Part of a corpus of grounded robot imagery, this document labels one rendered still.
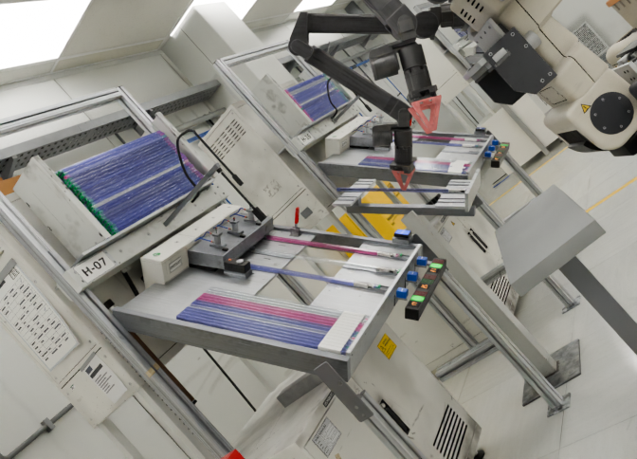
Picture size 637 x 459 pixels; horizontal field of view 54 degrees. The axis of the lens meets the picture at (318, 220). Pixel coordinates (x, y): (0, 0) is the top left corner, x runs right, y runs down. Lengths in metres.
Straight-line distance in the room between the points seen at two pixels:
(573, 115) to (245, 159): 1.89
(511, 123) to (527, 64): 4.73
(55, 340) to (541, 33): 1.65
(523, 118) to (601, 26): 3.19
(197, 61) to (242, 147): 2.42
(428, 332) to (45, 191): 1.94
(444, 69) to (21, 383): 4.67
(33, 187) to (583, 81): 1.56
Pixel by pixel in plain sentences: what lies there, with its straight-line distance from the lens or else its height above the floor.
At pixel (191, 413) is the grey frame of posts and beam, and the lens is 1.86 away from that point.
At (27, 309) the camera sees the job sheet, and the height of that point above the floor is 1.41.
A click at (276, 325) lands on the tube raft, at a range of 1.68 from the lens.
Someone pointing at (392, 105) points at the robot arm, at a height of 1.12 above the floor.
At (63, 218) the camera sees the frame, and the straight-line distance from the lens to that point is 2.01.
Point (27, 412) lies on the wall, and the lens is 3.33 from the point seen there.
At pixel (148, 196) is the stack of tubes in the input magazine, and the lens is 2.12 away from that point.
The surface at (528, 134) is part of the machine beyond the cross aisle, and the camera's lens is 6.34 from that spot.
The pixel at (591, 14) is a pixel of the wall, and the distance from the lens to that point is 9.28.
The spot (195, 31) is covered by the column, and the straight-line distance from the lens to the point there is 5.48.
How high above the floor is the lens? 1.02
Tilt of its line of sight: level
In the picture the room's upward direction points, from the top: 42 degrees counter-clockwise
